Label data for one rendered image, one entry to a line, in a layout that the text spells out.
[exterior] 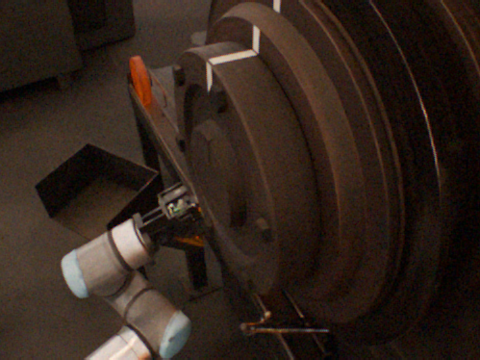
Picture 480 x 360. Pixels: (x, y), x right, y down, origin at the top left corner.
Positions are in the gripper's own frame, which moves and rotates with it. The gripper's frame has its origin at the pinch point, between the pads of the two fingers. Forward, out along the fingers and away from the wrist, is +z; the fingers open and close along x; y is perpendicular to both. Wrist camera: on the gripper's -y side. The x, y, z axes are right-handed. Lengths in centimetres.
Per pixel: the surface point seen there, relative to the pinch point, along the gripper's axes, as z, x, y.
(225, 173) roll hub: -3.6, -25.0, 33.1
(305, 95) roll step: 4, -29, 41
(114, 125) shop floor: -31, 158, -76
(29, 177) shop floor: -82, 133, -62
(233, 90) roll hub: -0.2, -25.2, 41.7
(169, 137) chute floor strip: -6, 57, -25
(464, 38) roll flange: 15, -34, 43
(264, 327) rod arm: -8.1, -30.0, 7.7
